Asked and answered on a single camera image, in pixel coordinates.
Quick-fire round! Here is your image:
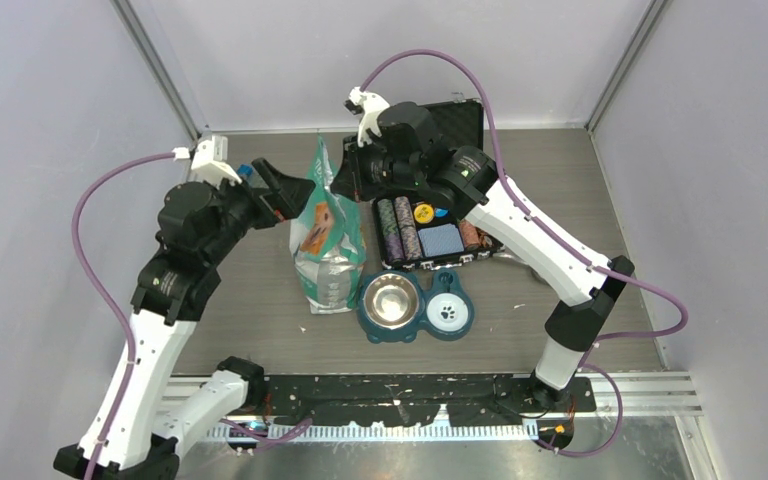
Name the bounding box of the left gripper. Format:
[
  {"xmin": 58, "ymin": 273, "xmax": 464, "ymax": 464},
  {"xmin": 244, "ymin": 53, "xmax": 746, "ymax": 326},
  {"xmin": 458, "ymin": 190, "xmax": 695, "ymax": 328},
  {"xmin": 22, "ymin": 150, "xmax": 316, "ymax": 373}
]
[{"xmin": 207, "ymin": 157, "xmax": 316, "ymax": 262}]

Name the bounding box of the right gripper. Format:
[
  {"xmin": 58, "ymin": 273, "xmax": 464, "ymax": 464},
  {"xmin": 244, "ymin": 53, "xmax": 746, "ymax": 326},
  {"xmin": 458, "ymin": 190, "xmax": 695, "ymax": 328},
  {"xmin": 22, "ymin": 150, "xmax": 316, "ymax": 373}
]
[{"xmin": 329, "ymin": 131, "xmax": 421, "ymax": 205}]

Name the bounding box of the green pet food bag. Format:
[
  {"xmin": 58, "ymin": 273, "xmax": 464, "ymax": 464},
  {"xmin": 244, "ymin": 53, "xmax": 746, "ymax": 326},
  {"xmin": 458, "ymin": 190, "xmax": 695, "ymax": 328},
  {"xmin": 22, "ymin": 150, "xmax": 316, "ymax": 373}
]
[{"xmin": 289, "ymin": 136, "xmax": 367, "ymax": 315}]

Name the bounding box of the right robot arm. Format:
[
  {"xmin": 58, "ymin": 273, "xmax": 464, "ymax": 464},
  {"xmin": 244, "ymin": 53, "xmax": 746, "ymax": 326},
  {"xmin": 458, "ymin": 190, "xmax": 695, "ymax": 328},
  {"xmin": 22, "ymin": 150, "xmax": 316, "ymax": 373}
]
[{"xmin": 329, "ymin": 94, "xmax": 634, "ymax": 411}]

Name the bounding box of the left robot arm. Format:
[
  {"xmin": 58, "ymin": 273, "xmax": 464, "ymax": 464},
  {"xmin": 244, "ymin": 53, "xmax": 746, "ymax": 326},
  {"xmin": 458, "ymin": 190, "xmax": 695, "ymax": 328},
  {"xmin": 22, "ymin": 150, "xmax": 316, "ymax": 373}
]
[{"xmin": 53, "ymin": 158, "xmax": 315, "ymax": 479}]

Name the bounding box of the teal double pet bowl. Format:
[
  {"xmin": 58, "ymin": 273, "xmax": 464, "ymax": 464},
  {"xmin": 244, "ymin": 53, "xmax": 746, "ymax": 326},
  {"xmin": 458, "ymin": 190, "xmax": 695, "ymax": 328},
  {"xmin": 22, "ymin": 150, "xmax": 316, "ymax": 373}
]
[{"xmin": 357, "ymin": 268, "xmax": 475, "ymax": 344}]

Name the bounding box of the yellow big blind button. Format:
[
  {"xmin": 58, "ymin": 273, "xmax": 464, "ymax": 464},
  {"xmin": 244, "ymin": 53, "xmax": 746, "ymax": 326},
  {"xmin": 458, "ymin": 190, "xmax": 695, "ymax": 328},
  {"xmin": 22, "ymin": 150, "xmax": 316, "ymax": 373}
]
[{"xmin": 413, "ymin": 203, "xmax": 435, "ymax": 225}]

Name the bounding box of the black poker chip case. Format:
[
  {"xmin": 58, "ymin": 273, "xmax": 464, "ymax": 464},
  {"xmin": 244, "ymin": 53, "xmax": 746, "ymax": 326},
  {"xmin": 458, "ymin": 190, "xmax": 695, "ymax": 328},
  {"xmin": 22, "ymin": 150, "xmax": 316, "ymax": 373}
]
[{"xmin": 342, "ymin": 99, "xmax": 504, "ymax": 271}]

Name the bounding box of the blue card deck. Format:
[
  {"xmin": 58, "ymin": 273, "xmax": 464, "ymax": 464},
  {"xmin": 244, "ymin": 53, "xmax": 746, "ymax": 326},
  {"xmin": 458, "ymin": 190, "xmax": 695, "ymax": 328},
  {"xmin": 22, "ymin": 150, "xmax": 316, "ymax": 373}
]
[{"xmin": 418, "ymin": 224, "xmax": 464, "ymax": 257}]

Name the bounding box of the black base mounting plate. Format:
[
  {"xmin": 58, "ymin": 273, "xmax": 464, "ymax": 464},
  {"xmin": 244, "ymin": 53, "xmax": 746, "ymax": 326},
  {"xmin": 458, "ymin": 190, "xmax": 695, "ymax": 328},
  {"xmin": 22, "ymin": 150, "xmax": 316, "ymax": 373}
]
[{"xmin": 231, "ymin": 373, "xmax": 596, "ymax": 427}]

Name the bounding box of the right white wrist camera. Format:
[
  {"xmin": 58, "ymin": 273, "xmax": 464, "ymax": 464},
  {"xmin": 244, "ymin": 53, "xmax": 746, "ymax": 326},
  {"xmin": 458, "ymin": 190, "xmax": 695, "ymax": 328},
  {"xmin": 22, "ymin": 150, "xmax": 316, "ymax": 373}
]
[{"xmin": 344, "ymin": 86, "xmax": 390, "ymax": 147}]

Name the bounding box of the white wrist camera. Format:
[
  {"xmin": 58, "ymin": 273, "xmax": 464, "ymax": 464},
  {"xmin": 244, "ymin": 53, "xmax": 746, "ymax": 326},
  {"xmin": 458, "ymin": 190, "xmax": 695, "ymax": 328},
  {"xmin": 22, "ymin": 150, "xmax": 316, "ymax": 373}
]
[
  {"xmin": 190, "ymin": 134, "xmax": 242, "ymax": 187},
  {"xmin": 344, "ymin": 86, "xmax": 390, "ymax": 147}
]

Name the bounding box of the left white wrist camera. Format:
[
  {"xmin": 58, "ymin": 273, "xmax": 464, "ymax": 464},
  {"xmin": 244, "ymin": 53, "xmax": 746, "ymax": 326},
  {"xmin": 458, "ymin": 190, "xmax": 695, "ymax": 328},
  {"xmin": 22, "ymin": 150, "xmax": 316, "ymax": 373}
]
[{"xmin": 190, "ymin": 134, "xmax": 242, "ymax": 187}]

